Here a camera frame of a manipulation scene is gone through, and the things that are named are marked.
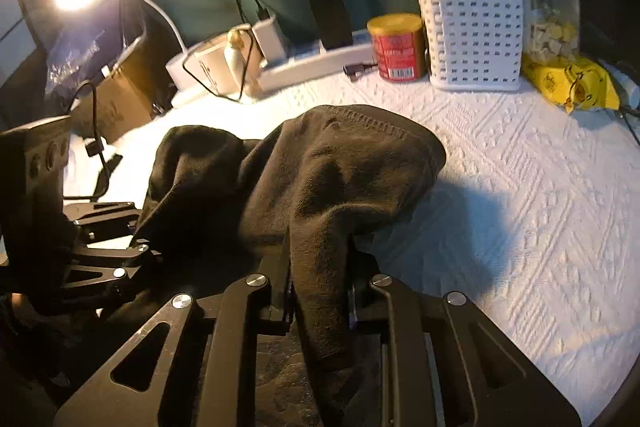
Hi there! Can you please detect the clear jar white lid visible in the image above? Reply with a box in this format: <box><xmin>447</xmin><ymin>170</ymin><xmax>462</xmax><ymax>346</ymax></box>
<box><xmin>509</xmin><ymin>0</ymin><xmax>582</xmax><ymax>65</ymax></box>

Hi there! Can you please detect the red tin can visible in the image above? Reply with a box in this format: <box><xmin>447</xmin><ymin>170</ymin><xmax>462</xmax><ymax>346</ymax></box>
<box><xmin>366</xmin><ymin>13</ymin><xmax>427</xmax><ymax>82</ymax></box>

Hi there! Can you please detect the white power strip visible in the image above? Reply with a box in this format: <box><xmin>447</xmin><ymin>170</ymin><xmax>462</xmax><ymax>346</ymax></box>
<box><xmin>257</xmin><ymin>29</ymin><xmax>381</xmax><ymax>92</ymax></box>

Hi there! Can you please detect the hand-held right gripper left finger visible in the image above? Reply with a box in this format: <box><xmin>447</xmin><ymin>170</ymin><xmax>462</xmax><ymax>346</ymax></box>
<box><xmin>52</xmin><ymin>237</ymin><xmax>301</xmax><ymax>427</ymax></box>

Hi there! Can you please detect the small usb plug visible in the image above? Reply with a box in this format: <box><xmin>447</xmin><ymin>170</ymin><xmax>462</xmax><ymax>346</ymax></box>
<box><xmin>344</xmin><ymin>63</ymin><xmax>378</xmax><ymax>82</ymax></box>

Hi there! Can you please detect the yellow snack packet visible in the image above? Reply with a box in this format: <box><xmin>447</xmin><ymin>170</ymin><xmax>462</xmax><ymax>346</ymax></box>
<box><xmin>521</xmin><ymin>54</ymin><xmax>621</xmax><ymax>114</ymax></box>

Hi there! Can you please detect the white textured tablecloth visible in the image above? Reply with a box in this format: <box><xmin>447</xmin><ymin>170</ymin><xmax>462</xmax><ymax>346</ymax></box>
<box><xmin>65</xmin><ymin>67</ymin><xmax>640</xmax><ymax>427</ymax></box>

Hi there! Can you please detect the white perforated plastic basket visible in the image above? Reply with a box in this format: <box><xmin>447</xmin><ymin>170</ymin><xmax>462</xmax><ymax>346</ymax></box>
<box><xmin>412</xmin><ymin>0</ymin><xmax>531</xmax><ymax>92</ymax></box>

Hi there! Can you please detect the black charger cable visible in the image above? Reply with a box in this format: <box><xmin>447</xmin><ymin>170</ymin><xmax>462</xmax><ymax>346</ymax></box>
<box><xmin>182</xmin><ymin>0</ymin><xmax>273</xmax><ymax>102</ymax></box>

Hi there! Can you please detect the dark brown t-shirt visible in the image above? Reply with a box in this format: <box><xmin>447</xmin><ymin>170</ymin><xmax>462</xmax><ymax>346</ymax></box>
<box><xmin>102</xmin><ymin>104</ymin><xmax>447</xmax><ymax>427</ymax></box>

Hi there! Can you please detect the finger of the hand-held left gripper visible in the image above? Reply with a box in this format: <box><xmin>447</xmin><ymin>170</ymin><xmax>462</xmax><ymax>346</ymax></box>
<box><xmin>61</xmin><ymin>201</ymin><xmax>143</xmax><ymax>240</ymax></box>
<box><xmin>60</xmin><ymin>239</ymin><xmax>163</xmax><ymax>305</ymax></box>

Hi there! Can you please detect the cardboard box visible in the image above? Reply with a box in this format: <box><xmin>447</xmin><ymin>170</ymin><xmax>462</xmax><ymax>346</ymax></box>
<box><xmin>70</xmin><ymin>34</ymin><xmax>176</xmax><ymax>142</ymax></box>

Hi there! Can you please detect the white desk lamp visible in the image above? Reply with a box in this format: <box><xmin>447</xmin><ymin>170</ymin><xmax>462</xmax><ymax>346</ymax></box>
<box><xmin>50</xmin><ymin>0</ymin><xmax>211</xmax><ymax>105</ymax></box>

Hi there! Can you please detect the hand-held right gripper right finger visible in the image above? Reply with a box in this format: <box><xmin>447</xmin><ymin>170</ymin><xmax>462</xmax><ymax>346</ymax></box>
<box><xmin>347</xmin><ymin>234</ymin><xmax>583</xmax><ymax>427</ymax></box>

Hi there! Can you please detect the clear plastic bag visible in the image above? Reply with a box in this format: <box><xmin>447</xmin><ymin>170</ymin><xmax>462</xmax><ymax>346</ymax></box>
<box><xmin>45</xmin><ymin>27</ymin><xmax>118</xmax><ymax>95</ymax></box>

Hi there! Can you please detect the cream cartoon mug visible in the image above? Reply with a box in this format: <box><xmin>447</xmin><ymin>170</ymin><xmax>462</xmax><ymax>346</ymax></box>
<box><xmin>192</xmin><ymin>32</ymin><xmax>263</xmax><ymax>96</ymax></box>

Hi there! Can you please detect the black power adapter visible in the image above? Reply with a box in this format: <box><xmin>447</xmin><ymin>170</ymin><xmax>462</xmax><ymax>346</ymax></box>
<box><xmin>310</xmin><ymin>0</ymin><xmax>355</xmax><ymax>50</ymax></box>

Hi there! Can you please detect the white usb charger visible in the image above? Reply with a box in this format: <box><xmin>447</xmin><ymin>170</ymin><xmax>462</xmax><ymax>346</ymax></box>
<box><xmin>251</xmin><ymin>19</ymin><xmax>291</xmax><ymax>62</ymax></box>

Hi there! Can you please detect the black braided cable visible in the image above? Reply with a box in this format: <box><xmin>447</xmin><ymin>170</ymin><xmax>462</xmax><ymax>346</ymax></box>
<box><xmin>64</xmin><ymin>81</ymin><xmax>110</xmax><ymax>202</ymax></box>

